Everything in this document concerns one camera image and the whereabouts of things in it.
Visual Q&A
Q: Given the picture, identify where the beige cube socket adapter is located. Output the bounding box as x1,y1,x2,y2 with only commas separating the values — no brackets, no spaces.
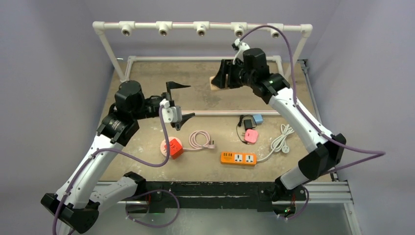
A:
209,76,220,91

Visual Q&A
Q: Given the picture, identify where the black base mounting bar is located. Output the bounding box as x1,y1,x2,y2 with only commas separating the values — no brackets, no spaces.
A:
125,181,307,213

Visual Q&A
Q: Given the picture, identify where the aluminium rail frame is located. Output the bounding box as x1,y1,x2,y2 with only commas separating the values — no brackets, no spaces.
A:
57,59,362,235

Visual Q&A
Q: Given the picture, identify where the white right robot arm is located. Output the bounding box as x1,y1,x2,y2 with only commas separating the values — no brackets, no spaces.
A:
211,48,346,199

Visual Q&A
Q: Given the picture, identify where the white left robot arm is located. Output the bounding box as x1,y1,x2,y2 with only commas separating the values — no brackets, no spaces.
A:
41,80,193,235

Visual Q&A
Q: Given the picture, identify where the blue square charger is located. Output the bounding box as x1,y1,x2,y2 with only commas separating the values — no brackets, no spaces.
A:
252,114,264,125

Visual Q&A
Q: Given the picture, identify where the pink square charger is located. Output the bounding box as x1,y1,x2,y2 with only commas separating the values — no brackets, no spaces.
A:
243,129,258,144

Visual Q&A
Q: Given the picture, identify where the white PVC pipe frame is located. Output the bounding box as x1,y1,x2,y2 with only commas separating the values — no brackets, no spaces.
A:
92,21,314,118

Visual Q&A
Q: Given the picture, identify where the black charger adapter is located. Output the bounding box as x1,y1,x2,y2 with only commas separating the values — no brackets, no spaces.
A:
236,115,257,144

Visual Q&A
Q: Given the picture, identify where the orange power strip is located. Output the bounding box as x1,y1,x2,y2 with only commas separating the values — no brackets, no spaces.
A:
221,123,295,166

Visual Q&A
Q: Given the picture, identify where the red cube socket adapter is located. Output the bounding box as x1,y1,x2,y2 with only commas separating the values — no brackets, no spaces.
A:
160,137,184,160

